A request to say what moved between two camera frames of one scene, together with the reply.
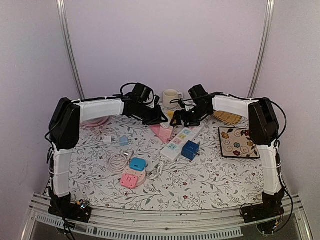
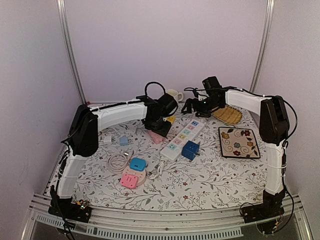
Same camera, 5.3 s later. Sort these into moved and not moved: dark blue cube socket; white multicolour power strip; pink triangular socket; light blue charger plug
Moved: pink triangular socket
Not moved: white multicolour power strip; light blue charger plug; dark blue cube socket
